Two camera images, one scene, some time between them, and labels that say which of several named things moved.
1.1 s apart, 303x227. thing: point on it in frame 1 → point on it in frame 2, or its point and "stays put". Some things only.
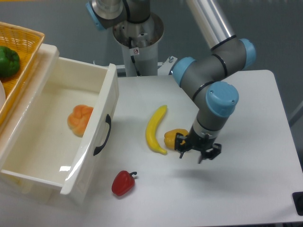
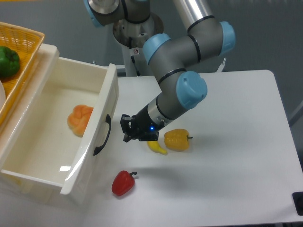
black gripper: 199,138 → 145,128
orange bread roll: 77,120 stays put
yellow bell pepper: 169,137 stays put
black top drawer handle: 108,120 stays put
